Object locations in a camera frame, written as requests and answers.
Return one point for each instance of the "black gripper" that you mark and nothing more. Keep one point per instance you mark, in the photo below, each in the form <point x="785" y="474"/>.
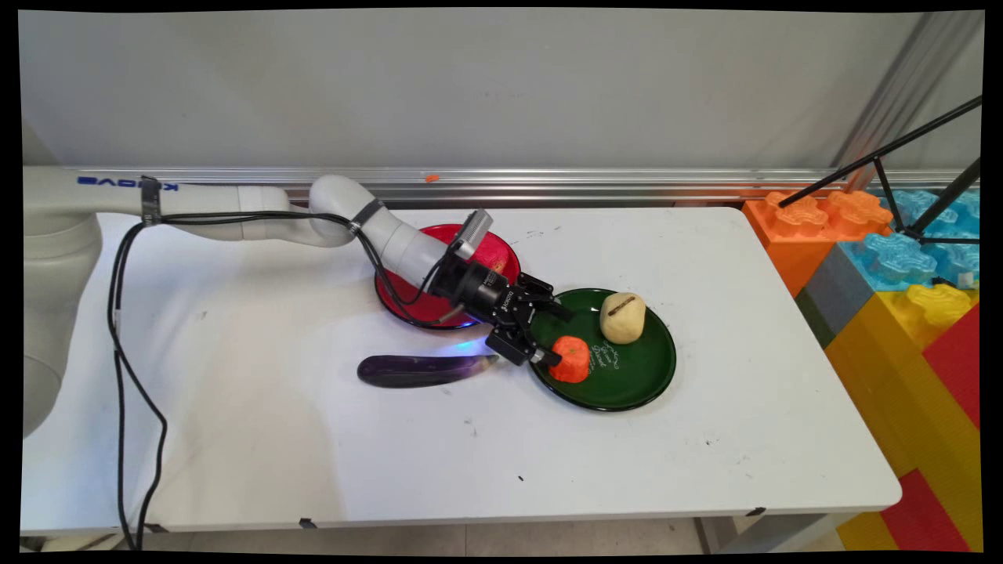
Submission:
<point x="490" y="294"/>

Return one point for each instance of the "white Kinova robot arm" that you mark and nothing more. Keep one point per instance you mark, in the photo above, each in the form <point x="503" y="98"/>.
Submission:
<point x="204" y="200"/>

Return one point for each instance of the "orange toy carrot piece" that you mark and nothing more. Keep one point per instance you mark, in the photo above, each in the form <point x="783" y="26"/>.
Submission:
<point x="572" y="360"/>

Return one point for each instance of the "cream toy potato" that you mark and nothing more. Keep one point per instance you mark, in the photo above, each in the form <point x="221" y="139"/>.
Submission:
<point x="623" y="321"/>

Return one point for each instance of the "red enamel plate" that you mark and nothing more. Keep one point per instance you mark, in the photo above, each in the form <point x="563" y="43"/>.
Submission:
<point x="411" y="315"/>

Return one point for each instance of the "green enamel plate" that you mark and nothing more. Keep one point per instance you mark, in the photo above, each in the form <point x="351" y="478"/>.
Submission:
<point x="627" y="384"/>

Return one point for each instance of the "purple toy eggplant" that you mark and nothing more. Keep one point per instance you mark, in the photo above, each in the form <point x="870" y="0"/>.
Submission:
<point x="415" y="370"/>

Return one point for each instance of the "orange foam building block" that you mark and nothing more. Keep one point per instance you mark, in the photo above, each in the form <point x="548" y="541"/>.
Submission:
<point x="791" y="235"/>

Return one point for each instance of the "grey foam building block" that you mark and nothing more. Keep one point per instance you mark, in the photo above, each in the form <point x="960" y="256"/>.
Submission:
<point x="831" y="294"/>

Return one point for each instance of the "grey table leg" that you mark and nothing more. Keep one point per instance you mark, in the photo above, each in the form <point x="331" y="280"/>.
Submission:
<point x="752" y="536"/>

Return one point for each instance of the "blue foam building block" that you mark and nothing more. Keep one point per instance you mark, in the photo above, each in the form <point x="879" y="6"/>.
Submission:
<point x="897" y="258"/>

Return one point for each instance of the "yellow foam building block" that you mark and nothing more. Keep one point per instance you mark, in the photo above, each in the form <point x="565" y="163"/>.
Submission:
<point x="901" y="392"/>

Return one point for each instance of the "black tripod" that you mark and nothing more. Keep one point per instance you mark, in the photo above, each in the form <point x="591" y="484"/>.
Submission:
<point x="885" y="149"/>

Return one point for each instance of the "red foam building block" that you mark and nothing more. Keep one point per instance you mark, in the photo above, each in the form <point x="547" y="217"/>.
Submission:
<point x="960" y="360"/>

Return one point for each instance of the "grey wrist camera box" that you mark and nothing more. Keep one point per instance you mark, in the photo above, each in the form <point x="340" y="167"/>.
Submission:
<point x="474" y="233"/>

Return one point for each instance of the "aluminium rail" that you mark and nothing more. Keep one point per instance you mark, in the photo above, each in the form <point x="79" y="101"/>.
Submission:
<point x="588" y="184"/>

